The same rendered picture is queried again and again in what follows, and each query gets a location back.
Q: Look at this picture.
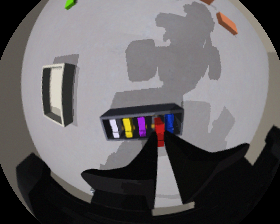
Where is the small green block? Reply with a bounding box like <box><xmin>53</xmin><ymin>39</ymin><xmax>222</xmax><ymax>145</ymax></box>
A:
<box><xmin>65</xmin><ymin>0</ymin><xmax>76</xmax><ymax>10</ymax></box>

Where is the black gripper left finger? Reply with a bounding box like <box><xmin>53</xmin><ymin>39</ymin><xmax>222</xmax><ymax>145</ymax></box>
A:
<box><xmin>81</xmin><ymin>131</ymin><xmax>159</xmax><ymax>210</ymax></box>

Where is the brown rectangular block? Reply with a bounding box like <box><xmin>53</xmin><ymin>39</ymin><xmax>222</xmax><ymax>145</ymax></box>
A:
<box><xmin>203</xmin><ymin>0</ymin><xmax>213</xmax><ymax>6</ymax></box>

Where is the reddish-brown long flat block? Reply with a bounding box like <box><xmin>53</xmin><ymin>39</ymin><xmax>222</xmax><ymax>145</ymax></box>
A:
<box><xmin>217</xmin><ymin>12</ymin><xmax>238</xmax><ymax>35</ymax></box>

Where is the red fuse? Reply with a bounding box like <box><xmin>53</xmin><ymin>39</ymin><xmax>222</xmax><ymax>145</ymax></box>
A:
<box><xmin>155</xmin><ymin>115</ymin><xmax>164</xmax><ymax>148</ymax></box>

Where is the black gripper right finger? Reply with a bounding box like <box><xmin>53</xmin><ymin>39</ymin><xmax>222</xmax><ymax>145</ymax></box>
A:
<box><xmin>164</xmin><ymin>131</ymin><xmax>249</xmax><ymax>204</ymax></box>

